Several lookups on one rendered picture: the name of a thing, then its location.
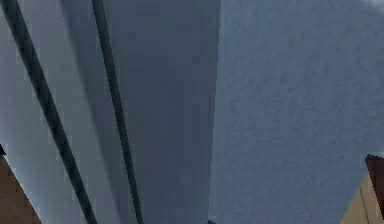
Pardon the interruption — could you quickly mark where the grey fridge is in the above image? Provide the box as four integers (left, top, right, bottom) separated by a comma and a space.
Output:
0, 0, 222, 224

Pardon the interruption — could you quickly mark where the tan cabinet with brown top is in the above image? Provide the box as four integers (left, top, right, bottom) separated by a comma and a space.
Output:
339, 153, 384, 224

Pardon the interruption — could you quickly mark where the black fridge handle bar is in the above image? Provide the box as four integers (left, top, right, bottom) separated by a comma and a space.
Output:
91, 0, 145, 224
0, 0, 100, 224

